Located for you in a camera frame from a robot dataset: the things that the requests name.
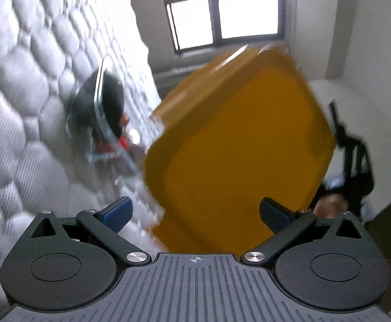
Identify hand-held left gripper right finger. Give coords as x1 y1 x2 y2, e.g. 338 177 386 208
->
240 197 363 267

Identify red toy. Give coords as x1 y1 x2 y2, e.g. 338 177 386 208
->
93 113 131 155

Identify yellow container lid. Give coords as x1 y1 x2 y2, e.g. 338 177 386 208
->
143 43 337 255

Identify person's right hand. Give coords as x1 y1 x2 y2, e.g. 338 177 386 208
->
312 193 350 218

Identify black plush toy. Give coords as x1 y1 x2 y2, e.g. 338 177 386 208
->
71 71 126 139

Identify white quilted mattress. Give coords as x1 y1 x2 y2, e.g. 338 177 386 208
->
0 0 169 309

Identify clear glass container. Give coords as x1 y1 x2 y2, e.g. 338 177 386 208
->
64 56 144 177

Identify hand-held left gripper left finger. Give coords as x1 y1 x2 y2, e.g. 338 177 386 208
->
29 196 152 267

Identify dark framed window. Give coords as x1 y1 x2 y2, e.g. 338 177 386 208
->
158 0 291 55

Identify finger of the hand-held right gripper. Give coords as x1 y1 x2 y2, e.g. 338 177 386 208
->
327 97 341 136

